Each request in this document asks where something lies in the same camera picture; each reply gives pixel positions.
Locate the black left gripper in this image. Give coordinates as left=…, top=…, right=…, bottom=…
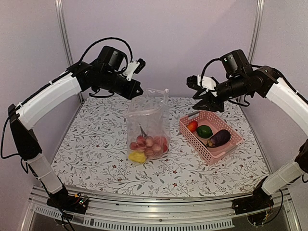
left=99, top=70, right=143, bottom=99

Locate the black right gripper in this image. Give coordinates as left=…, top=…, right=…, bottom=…
left=192, top=74, right=248, bottom=112

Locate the clear zip top bag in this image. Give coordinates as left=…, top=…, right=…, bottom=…
left=126, top=89, right=170, bottom=162

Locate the yellow toy fruit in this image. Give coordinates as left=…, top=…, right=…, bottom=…
left=128, top=152, right=147, bottom=164

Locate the red toy fruit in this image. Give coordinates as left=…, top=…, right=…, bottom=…
left=163, top=144, right=168, bottom=154

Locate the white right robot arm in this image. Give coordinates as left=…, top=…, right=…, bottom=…
left=205, top=62, right=308, bottom=197

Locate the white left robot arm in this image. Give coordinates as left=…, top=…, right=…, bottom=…
left=6, top=46, right=146, bottom=209

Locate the orange red toy mango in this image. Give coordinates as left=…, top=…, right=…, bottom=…
left=187, top=120, right=198, bottom=133

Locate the green toy lime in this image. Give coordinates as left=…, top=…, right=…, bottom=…
left=196, top=125, right=213, bottom=139

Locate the purple toy eggplant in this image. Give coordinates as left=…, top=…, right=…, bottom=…
left=206, top=129, right=231, bottom=148

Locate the pink perforated plastic basket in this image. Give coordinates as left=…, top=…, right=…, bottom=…
left=180, top=111, right=244, bottom=165

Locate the floral patterned table mat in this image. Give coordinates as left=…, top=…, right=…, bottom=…
left=49, top=96, right=272, bottom=198

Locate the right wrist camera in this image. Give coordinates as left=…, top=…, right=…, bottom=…
left=186, top=75, right=217, bottom=92

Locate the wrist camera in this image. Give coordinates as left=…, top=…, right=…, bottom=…
left=123, top=58, right=146, bottom=81
left=186, top=75, right=217, bottom=92

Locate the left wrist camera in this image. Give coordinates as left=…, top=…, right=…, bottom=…
left=123, top=58, right=146, bottom=81

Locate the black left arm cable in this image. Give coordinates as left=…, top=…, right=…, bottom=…
left=78, top=37, right=134, bottom=67

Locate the aluminium frame post left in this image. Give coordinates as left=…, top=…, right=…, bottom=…
left=54, top=0, right=84, bottom=102

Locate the aluminium frame post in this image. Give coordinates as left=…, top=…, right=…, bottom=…
left=248, top=0, right=265, bottom=64
left=54, top=0, right=84, bottom=102

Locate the aluminium frame post right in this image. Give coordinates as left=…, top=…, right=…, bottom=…
left=248, top=0, right=265, bottom=64

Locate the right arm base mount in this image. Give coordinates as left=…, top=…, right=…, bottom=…
left=231, top=187, right=274, bottom=215

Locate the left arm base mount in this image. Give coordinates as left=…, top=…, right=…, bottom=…
left=47, top=187, right=89, bottom=215

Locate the front aluminium rail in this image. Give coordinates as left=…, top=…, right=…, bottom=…
left=21, top=186, right=303, bottom=231

